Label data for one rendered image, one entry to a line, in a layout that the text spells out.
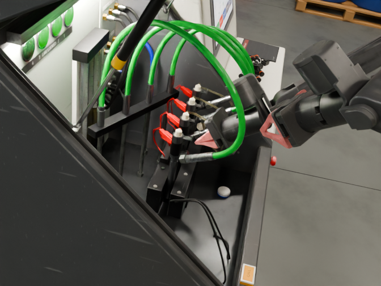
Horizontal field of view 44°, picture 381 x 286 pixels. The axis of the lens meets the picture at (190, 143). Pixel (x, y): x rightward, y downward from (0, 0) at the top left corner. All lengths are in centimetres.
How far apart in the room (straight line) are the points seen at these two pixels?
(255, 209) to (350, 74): 66
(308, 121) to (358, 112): 13
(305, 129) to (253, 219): 52
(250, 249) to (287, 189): 176
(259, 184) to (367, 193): 183
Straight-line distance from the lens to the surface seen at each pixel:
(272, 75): 189
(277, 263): 249
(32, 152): 87
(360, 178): 325
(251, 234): 122
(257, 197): 132
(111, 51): 109
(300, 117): 77
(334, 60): 69
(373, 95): 66
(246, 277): 111
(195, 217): 139
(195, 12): 140
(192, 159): 106
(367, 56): 106
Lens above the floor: 180
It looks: 36 degrees down
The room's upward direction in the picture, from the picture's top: 11 degrees clockwise
